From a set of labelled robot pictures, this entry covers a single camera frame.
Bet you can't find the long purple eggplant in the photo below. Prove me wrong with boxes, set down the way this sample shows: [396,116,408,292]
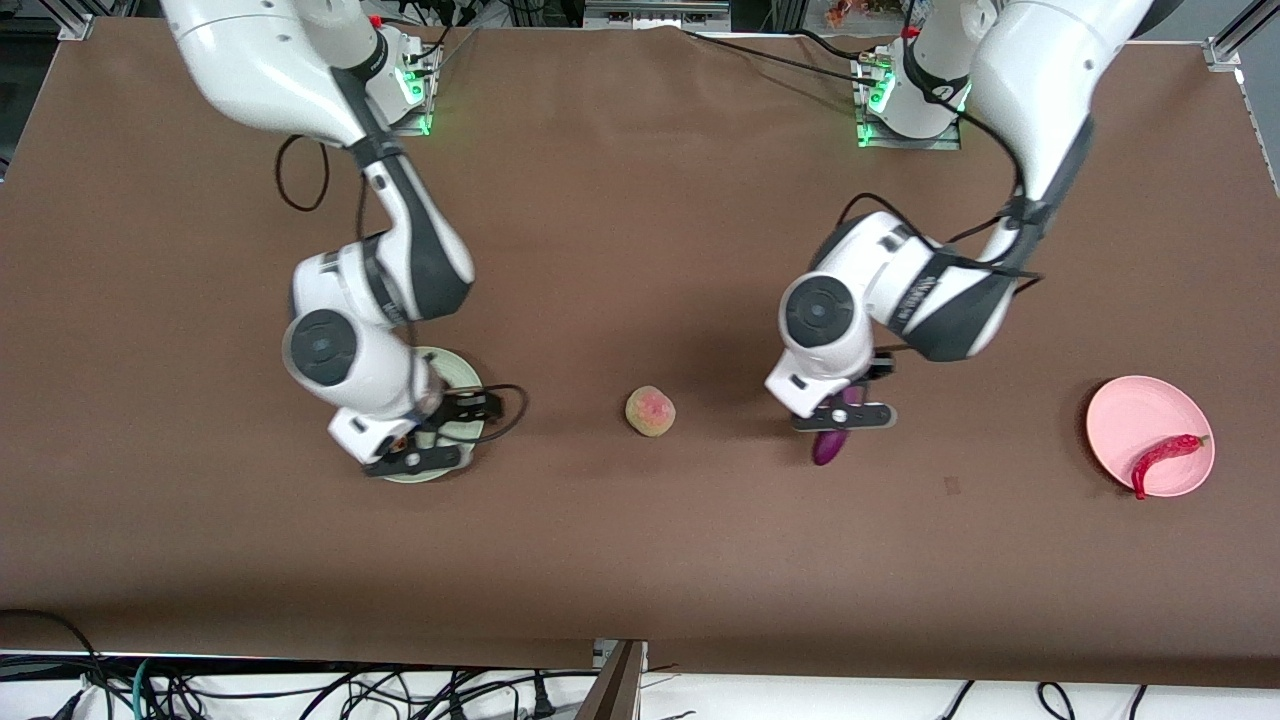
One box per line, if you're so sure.
[812,385,863,467]

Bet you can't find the yellow-pink peach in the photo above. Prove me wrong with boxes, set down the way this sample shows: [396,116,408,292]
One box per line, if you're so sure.
[625,385,677,439]

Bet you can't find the red chili pepper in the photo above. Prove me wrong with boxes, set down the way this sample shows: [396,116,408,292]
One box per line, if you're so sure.
[1131,433,1211,501]

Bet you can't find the light green round plate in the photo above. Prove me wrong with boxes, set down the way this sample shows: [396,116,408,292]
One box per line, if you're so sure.
[380,346,485,485]

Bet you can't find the brown table cover cloth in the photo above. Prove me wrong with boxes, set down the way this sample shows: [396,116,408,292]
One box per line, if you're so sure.
[0,20,1280,691]

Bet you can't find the pink round plate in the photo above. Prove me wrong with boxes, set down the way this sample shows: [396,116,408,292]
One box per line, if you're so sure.
[1086,375,1216,498]

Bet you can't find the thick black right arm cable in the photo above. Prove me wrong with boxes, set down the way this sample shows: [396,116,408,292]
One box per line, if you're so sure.
[440,384,529,446]

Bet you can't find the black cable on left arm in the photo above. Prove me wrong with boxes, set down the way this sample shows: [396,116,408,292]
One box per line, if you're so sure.
[835,100,1046,356]

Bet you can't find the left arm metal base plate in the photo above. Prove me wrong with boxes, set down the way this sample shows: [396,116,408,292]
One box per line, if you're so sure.
[855,55,961,151]

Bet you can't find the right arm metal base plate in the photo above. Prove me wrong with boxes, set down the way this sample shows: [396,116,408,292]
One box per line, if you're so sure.
[385,40,433,136]

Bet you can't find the tangled black floor cables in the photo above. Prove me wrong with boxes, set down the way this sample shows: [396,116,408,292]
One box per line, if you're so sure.
[160,665,593,720]

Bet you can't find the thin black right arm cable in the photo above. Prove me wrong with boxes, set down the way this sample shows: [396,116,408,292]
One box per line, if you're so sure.
[277,135,331,213]

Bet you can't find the aluminium profile post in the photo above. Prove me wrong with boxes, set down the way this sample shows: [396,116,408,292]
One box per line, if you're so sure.
[590,638,649,720]

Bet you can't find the thin black cable on cloth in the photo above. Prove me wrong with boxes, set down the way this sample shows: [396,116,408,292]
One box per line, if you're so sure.
[683,27,866,83]

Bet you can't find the aluminium rail behind table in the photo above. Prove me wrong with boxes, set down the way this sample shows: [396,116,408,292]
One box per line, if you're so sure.
[585,0,731,29]

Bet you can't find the teal floor cable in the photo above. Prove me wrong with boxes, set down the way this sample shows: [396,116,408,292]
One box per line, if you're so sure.
[130,658,161,720]

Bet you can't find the black floor cable loop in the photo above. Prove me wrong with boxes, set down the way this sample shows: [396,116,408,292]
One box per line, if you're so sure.
[0,608,113,720]

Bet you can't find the aluminium frame corner bracket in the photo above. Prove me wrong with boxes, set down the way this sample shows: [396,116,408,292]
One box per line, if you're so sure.
[1205,0,1280,71]

